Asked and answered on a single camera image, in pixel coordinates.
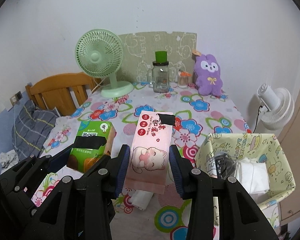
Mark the beige white sock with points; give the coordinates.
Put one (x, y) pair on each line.
(140, 199)

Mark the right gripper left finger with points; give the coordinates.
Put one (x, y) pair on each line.
(88, 200)

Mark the glass mason jar mug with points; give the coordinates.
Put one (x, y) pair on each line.
(159, 77)

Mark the green tissue pack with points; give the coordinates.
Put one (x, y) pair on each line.
(93, 140)

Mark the purple plush bunny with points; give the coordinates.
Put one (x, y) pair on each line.
(208, 74)

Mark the white standing fan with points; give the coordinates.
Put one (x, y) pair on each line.
(277, 107)

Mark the green desk fan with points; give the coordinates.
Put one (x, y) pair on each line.
(99, 53)

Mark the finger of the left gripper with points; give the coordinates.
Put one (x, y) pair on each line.
(94, 164)
(59, 160)

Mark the wall socket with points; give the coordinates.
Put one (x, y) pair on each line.
(16, 98)

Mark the blue bed sheet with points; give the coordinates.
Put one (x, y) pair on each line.
(7, 120)

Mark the white cloth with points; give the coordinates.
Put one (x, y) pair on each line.
(8, 160)
(252, 175)

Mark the floral tablecloth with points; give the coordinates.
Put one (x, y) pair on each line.
(135, 116)

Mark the white crumpled cloth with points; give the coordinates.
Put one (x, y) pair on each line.
(8, 160)

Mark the green cup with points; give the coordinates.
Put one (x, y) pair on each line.
(161, 56)

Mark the grey plaid pillow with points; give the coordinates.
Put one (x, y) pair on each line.
(31, 129)

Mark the yellow cartoon fabric bin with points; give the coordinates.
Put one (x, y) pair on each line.
(259, 148)

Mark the black speckled cloth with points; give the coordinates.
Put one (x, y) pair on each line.
(225, 165)

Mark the cotton swab jar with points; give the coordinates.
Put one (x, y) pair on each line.
(183, 79)

